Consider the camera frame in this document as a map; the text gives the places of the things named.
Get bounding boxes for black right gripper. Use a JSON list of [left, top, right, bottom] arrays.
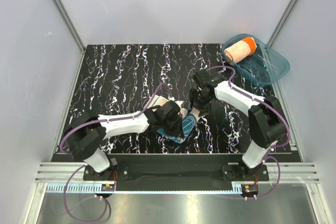
[[187, 88, 213, 118]]

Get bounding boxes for teal Doraemon towel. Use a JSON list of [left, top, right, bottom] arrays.
[[145, 95, 202, 144]]

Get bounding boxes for orange Doraemon towel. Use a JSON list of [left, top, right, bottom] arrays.
[[224, 37, 257, 63]]

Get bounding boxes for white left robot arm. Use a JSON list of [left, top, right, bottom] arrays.
[[60, 100, 187, 180]]

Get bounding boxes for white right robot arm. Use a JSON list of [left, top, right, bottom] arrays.
[[190, 70, 290, 182]]

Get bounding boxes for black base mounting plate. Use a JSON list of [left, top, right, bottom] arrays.
[[83, 154, 269, 182]]

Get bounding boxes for left small controller board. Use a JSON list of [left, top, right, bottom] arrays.
[[101, 183, 116, 192]]

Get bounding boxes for small controller board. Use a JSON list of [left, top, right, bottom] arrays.
[[101, 183, 116, 192], [242, 184, 259, 197]]

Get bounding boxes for right small controller board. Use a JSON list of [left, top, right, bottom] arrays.
[[242, 184, 259, 197]]

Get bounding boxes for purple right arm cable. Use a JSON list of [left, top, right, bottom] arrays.
[[206, 66, 291, 200]]

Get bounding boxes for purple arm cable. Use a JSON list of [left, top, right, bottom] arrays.
[[206, 66, 291, 200], [59, 81, 169, 221]]

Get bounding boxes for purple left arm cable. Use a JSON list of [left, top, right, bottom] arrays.
[[59, 81, 169, 221]]

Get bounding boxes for aluminium front rail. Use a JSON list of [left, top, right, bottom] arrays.
[[35, 163, 319, 195]]

